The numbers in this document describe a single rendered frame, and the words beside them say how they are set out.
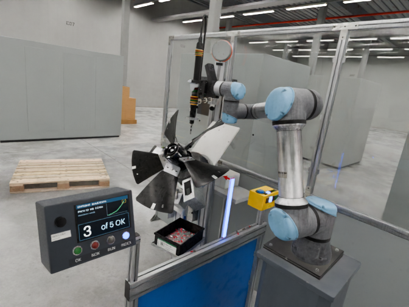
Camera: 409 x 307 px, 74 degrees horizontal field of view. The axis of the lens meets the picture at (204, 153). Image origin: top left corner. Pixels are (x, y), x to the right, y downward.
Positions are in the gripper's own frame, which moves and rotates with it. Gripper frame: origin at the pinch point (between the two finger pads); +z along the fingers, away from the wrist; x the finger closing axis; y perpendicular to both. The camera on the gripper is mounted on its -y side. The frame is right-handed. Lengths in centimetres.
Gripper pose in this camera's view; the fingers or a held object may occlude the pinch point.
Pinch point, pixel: (192, 80)
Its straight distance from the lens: 154.0
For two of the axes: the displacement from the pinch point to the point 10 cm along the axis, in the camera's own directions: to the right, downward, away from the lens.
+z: -6.7, -2.6, 6.9
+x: 7.3, -0.9, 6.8
